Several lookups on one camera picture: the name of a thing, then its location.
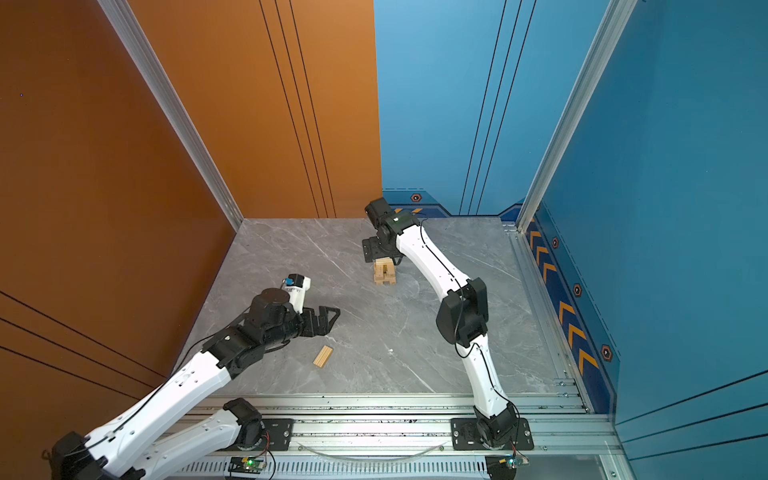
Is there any left aluminium corner post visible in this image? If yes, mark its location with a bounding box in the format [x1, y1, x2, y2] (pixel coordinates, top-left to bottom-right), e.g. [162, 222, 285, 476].
[98, 0, 244, 232]

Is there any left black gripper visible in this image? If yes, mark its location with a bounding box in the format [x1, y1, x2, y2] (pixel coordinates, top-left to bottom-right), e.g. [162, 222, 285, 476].
[264, 305, 341, 352]

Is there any right green circuit board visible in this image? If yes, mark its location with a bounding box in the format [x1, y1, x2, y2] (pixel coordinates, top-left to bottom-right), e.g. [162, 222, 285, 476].
[485, 454, 529, 480]

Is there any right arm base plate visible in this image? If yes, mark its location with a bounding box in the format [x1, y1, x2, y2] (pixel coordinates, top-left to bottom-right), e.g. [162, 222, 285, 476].
[450, 418, 535, 452]

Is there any aluminium corner post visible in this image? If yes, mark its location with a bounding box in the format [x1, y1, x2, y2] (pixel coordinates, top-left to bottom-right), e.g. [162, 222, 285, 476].
[516, 0, 637, 234]
[98, 0, 244, 232]

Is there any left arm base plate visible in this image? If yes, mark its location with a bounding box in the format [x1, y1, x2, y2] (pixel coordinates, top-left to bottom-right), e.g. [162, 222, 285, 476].
[235, 418, 295, 452]

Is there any ribbed wood block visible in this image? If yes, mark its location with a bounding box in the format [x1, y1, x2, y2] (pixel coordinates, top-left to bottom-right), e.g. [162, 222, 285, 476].
[374, 257, 394, 268]

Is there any green circuit board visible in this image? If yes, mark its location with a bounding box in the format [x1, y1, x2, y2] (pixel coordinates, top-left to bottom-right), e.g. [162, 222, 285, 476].
[485, 454, 529, 480]
[227, 456, 271, 478]

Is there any aluminium rail frame front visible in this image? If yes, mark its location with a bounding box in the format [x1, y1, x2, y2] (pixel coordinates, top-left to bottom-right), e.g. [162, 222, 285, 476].
[167, 392, 636, 480]

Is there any right aluminium corner post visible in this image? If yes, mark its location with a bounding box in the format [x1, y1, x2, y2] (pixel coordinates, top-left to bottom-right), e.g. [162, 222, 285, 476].
[516, 0, 637, 234]

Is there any left green circuit board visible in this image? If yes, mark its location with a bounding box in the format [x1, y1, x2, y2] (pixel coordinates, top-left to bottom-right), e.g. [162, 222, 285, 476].
[227, 456, 271, 478]

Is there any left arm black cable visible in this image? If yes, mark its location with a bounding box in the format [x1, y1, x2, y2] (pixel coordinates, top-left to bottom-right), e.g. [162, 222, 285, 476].
[40, 308, 253, 463]

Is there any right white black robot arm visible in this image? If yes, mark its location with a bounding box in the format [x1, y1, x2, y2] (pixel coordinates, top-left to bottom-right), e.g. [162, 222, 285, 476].
[362, 198, 522, 449]

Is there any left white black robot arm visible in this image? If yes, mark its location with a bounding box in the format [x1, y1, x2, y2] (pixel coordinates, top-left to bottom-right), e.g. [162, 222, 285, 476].
[48, 288, 341, 479]

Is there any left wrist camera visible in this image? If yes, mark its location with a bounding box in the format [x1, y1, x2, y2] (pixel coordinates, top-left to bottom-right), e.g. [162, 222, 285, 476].
[282, 273, 311, 314]

